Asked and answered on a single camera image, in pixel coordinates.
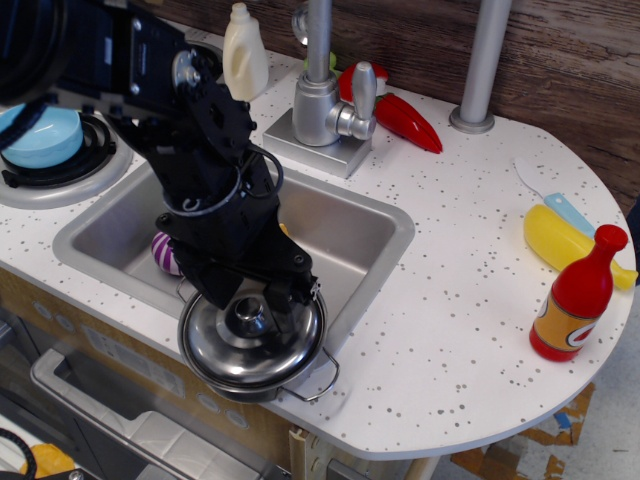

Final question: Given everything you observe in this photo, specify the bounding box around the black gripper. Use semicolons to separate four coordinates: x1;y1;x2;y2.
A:
156;196;317;334

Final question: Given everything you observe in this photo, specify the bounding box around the steel pot lid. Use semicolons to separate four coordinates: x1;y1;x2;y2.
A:
178;288;326;390

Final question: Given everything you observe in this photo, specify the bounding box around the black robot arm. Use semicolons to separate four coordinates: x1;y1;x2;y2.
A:
1;1;316;333

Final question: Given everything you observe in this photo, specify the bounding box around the purple striped toy onion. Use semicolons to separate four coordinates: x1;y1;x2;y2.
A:
151;232;182;276

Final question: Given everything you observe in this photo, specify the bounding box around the metal sink basin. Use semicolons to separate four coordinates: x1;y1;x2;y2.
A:
52;163;414;354

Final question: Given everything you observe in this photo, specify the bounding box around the silver toy faucet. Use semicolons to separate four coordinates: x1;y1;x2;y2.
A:
263;0;377;178

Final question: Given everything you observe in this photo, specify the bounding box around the front left stove burner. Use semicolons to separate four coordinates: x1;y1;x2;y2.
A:
1;112;133;210

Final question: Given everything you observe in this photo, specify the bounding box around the cream toy detergent bottle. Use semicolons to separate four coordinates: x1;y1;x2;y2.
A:
223;2;269;102

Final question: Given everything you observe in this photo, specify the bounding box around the red white toy mushroom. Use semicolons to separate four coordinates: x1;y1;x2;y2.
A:
338;63;389;103

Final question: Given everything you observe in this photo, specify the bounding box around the red toy chili pepper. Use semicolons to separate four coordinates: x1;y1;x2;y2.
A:
374;93;443;154

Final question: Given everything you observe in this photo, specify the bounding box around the blue toy bowl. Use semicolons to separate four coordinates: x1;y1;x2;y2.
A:
1;107;84;169

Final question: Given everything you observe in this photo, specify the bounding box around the yellow object on floor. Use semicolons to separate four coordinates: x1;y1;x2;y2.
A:
30;444;76;479

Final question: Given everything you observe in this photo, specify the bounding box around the grey support pole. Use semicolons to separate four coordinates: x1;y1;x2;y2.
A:
449;0;512;134

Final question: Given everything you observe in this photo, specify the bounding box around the yellow toy banana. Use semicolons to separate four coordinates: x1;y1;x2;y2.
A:
523;203;639;291

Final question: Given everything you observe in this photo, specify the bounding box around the red toy ketchup bottle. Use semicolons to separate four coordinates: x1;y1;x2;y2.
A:
529;224;628;362

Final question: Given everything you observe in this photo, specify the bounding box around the blue white toy knife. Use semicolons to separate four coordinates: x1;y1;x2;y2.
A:
513;157;596;238

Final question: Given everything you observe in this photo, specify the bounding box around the steel pot with handles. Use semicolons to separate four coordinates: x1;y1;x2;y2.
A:
183;281;340;403

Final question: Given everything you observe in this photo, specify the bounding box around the oven door with handle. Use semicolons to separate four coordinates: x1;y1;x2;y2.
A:
30;348;291;479

